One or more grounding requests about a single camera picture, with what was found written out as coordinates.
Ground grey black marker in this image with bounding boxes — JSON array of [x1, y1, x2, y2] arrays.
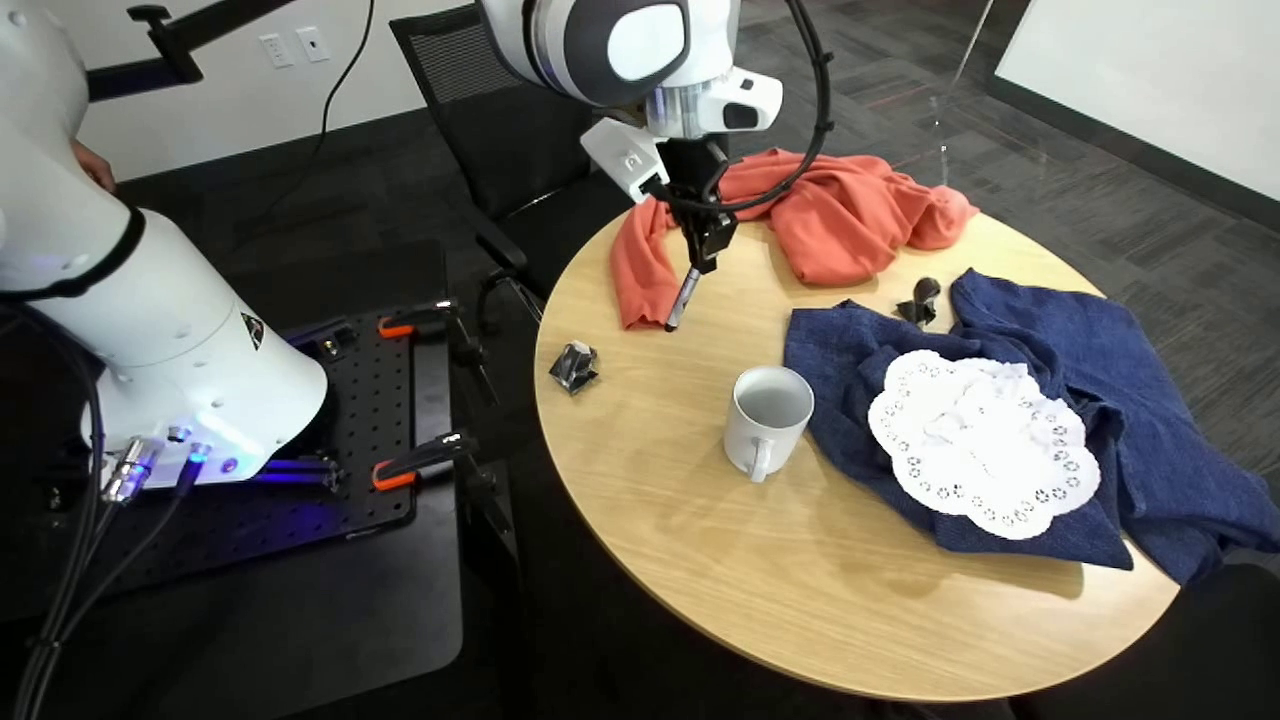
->
[[664, 267, 704, 332]]

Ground black camera arm mount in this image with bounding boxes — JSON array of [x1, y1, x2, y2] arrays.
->
[[89, 0, 288, 101]]

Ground blue cloth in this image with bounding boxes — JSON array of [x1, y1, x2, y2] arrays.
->
[[783, 272, 1280, 582]]

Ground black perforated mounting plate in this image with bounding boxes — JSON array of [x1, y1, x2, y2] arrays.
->
[[251, 313, 451, 544]]

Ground small dark object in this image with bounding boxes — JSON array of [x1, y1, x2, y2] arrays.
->
[[897, 275, 942, 323]]

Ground black base table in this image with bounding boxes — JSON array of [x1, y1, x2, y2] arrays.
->
[[0, 245, 462, 720]]

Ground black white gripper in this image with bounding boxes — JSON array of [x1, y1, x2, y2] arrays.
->
[[578, 69, 783, 272]]

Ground black office chair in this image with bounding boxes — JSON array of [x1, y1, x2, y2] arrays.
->
[[388, 5, 642, 303]]

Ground orange black clamp rear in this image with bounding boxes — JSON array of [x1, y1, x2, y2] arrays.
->
[[377, 300, 454, 339]]

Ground orange black clamp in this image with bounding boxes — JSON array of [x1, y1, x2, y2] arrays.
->
[[367, 431, 473, 491], [377, 300, 454, 339]]

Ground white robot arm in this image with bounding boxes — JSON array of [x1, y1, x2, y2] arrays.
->
[[0, 0, 783, 486]]

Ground small black binder clip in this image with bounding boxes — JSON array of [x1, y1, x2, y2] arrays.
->
[[548, 339, 600, 392]]

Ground orange black clamp front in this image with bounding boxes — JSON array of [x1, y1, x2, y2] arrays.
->
[[367, 431, 473, 491]]

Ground white wall outlet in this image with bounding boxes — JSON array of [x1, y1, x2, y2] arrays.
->
[[255, 23, 329, 69]]

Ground orange cloth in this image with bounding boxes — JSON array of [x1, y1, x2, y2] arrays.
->
[[609, 156, 974, 328]]

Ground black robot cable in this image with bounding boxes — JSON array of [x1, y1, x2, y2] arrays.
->
[[714, 0, 835, 218]]

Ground white ceramic mug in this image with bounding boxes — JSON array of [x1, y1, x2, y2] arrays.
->
[[719, 366, 817, 479]]

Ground white paper doily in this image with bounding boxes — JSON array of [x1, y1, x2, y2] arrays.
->
[[869, 347, 1101, 538]]

